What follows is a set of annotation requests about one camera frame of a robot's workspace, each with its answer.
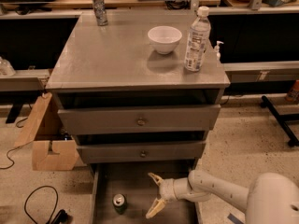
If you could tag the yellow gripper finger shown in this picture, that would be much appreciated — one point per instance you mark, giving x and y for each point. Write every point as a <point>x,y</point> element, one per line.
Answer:
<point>157,206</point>
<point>157,179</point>

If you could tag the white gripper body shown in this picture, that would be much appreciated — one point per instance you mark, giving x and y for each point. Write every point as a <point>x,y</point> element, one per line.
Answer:
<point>167,188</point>

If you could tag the green soda can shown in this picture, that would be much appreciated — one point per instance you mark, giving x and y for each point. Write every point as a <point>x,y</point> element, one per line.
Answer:
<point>120,204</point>

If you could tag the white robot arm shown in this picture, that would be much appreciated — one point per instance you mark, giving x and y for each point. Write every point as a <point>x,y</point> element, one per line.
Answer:
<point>270,199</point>

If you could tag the grey bottom drawer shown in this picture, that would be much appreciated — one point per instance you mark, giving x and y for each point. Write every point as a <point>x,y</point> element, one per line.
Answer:
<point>131,179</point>

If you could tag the grey drawer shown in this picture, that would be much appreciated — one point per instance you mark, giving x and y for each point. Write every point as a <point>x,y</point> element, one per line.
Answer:
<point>124,147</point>
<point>131,179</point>
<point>137,112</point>

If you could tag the grey middle drawer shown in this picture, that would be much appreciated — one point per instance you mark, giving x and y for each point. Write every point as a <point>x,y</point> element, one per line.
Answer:
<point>124,147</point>

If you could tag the grey top drawer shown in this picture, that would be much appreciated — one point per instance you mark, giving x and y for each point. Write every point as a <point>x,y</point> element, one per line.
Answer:
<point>137,112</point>

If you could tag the grey drawer cabinet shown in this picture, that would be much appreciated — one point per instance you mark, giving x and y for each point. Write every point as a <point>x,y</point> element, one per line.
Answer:
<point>119,57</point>

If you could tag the silver patterned tall can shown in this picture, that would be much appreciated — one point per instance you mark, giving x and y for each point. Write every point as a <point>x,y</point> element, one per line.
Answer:
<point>100,12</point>

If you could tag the wooden box stand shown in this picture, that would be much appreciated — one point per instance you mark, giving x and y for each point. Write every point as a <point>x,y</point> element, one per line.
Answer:
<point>52,148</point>

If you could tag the black table leg base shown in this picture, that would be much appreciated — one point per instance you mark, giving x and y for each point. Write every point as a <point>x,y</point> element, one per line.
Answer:
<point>283,121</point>

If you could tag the white pump dispenser bottle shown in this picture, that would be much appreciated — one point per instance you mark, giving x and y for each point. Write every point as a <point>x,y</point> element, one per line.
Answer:
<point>217,49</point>

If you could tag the white ceramic bowl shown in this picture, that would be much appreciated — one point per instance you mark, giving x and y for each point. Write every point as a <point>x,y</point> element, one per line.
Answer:
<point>164,39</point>

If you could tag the orange bottle on floor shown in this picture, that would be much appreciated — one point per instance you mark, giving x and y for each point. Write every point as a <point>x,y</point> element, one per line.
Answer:
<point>293,93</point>

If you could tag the clear plastic water bottle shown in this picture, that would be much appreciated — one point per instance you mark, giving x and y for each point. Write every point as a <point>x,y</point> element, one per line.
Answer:
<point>198,36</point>

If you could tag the clear plastic container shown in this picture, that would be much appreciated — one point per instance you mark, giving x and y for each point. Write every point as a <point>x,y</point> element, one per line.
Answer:
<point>6,69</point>

